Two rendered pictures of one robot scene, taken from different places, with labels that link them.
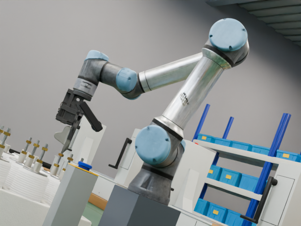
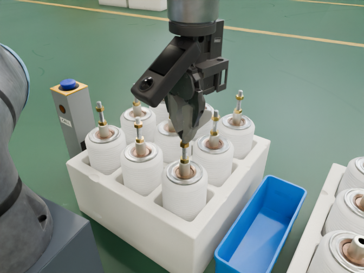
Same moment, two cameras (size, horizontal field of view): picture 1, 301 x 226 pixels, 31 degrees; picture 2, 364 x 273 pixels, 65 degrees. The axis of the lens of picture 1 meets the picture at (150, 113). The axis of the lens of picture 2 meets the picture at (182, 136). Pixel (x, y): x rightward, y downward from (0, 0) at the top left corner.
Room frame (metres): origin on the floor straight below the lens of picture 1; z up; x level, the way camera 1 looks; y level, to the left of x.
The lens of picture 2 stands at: (2.24, -0.01, 0.65)
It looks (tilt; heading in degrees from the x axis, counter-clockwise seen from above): 35 degrees down; 148
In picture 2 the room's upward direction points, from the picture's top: straight up
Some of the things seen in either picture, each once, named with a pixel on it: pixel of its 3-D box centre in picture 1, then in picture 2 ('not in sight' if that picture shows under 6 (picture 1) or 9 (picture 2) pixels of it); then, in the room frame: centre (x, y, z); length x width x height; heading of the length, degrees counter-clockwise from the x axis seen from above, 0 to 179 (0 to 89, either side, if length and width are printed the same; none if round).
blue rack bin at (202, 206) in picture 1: (209, 209); not in sight; (8.34, -1.38, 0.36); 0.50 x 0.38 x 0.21; 121
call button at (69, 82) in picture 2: (84, 167); (68, 84); (1.48, 0.11, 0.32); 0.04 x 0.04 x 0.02
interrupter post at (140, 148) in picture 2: (62, 176); (140, 147); (1.76, 0.18, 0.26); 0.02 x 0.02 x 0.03
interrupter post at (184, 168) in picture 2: (53, 171); (184, 167); (1.87, 0.23, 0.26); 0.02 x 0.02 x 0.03
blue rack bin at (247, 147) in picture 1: (251, 151); not in sight; (7.95, -1.59, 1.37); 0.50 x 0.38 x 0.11; 119
